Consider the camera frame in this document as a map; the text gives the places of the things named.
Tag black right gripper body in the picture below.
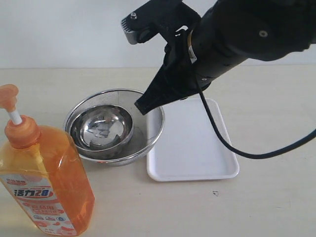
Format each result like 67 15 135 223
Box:
158 28 196 94

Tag orange soap pump bottle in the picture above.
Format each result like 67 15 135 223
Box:
0 84 95 237

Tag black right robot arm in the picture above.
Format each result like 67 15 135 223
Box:
127 0 316 114

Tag small stainless steel bowl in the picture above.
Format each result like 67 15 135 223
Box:
70 104 134 153

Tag white foam tray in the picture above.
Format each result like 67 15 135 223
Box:
147 98 239 182

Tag steel mesh colander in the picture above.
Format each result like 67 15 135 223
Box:
63 88 165 166

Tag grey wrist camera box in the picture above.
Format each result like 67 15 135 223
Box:
121 0 201 45

